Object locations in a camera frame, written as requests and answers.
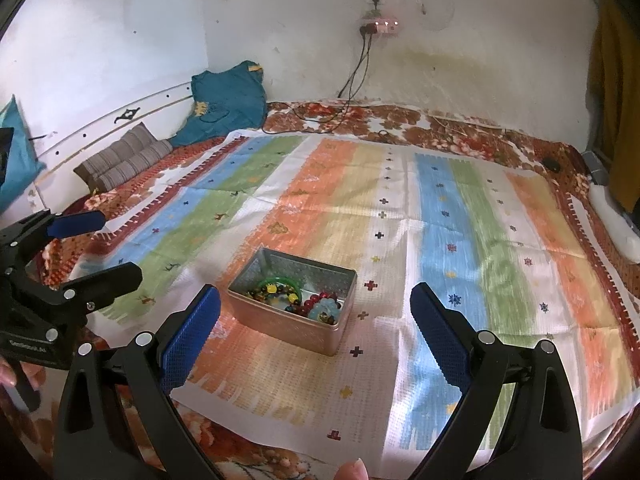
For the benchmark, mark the metal tin box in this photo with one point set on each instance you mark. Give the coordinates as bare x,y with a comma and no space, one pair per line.
280,317

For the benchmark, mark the teal garment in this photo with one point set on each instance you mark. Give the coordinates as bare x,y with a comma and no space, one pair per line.
225,105

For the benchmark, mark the white bed headboard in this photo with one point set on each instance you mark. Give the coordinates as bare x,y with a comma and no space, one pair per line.
80,140

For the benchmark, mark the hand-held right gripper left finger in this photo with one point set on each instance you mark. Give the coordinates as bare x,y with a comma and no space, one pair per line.
192,340

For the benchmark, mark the teal cloth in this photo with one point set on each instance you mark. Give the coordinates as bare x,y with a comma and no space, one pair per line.
20,160

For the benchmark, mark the person's right hand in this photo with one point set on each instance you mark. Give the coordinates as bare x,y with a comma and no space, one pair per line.
352,471

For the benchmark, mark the yellow hanging cloth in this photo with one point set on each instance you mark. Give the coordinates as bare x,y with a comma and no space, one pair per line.
615,85

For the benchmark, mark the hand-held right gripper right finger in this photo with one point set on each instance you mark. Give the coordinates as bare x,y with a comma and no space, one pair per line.
440,335

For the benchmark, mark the person's left hand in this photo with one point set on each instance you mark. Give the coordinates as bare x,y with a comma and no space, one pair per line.
7,372

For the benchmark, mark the green jade bangle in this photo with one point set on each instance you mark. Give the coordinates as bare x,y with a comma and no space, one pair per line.
285,279

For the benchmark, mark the colourful striped mat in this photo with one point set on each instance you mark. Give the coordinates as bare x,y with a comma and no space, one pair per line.
450,210

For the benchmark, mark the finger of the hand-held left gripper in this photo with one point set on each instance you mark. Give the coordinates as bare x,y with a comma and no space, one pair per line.
75,223
110,277

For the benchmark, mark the pink power strip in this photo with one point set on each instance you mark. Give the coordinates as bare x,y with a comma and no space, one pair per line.
382,25

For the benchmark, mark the grey striped folded cushion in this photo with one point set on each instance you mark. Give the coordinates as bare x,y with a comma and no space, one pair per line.
125,160

